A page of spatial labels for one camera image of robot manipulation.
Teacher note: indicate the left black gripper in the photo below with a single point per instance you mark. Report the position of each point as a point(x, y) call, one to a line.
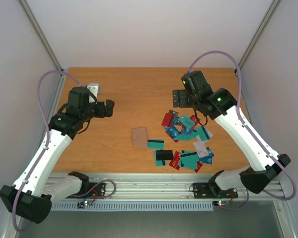
point(102, 113)

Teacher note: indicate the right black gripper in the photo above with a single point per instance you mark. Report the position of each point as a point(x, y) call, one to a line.
point(183, 98)

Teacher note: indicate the pink leather card holder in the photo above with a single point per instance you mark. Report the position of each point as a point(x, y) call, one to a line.
point(140, 137)

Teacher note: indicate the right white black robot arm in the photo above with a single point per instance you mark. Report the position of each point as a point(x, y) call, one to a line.
point(265, 163)

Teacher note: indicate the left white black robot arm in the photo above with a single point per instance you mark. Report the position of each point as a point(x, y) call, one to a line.
point(29, 197)

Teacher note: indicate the red card top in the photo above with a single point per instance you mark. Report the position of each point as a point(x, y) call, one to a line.
point(168, 120)

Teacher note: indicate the blue card upper left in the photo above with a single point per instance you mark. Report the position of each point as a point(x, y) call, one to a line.
point(172, 131)

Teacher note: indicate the blue card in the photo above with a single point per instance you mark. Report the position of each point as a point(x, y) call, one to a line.
point(172, 131)
point(208, 159)

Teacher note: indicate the teal card right upper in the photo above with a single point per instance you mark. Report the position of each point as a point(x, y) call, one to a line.
point(203, 134)

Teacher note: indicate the teal card left middle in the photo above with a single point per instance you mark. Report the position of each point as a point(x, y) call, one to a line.
point(156, 144)

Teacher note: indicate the white card with pink print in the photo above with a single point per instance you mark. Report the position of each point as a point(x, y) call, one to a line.
point(200, 148)

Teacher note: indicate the black card on teal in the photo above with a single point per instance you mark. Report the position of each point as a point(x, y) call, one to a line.
point(163, 155)

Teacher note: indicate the teal card centre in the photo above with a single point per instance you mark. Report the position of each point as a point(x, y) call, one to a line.
point(188, 159)

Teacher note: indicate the red VIP card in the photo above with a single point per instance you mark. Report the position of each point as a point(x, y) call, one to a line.
point(175, 161)

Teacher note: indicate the blue card far right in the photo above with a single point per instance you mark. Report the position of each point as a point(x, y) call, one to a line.
point(208, 159)

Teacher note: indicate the teal card under black card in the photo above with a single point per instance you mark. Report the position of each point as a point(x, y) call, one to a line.
point(158, 163)

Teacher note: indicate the red card bottom right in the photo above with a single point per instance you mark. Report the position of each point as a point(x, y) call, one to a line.
point(198, 166)

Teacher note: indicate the left small circuit board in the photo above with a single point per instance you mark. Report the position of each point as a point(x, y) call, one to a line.
point(84, 204)

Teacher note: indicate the small circuit board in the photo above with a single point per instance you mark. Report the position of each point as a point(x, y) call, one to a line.
point(84, 204)
point(221, 203)

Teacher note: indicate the right small circuit board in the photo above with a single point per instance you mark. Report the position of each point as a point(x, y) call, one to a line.
point(221, 203)

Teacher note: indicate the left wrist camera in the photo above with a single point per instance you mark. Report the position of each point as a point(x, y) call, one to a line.
point(94, 88)

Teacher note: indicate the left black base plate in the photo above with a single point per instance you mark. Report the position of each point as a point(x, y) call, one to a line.
point(92, 191)

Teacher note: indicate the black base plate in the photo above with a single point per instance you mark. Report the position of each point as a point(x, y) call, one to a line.
point(92, 191)
point(201, 190)

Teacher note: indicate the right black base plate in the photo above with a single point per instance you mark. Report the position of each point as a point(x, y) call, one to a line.
point(201, 190)

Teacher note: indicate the grey slotted cable duct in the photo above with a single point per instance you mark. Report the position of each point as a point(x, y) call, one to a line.
point(126, 206)

